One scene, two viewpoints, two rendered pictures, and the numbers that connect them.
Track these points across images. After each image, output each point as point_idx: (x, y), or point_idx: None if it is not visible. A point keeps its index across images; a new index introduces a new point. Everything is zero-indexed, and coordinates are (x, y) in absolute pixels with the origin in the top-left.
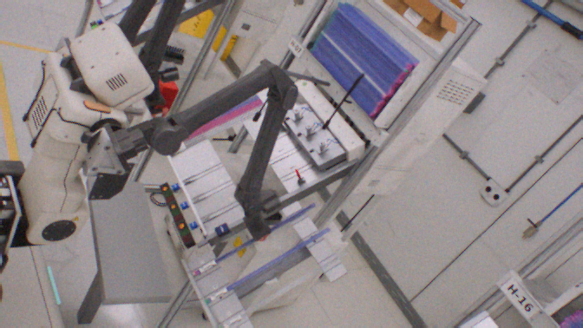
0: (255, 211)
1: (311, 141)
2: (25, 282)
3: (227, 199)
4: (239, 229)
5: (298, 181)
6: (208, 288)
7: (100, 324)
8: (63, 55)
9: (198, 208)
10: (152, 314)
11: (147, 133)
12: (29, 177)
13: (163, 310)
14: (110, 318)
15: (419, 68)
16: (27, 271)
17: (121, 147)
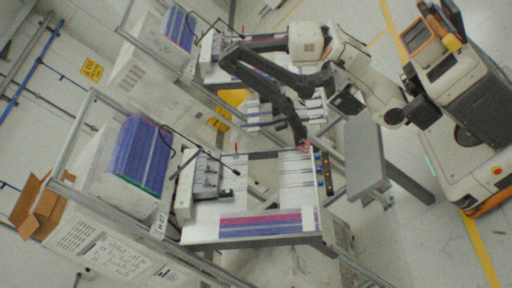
0: None
1: (212, 165)
2: (443, 152)
3: (287, 164)
4: None
5: (238, 156)
6: (318, 110)
7: (420, 201)
8: (331, 47)
9: (310, 164)
10: (387, 224)
11: None
12: (392, 92)
13: (379, 231)
14: (414, 209)
15: (136, 104)
16: (443, 159)
17: None
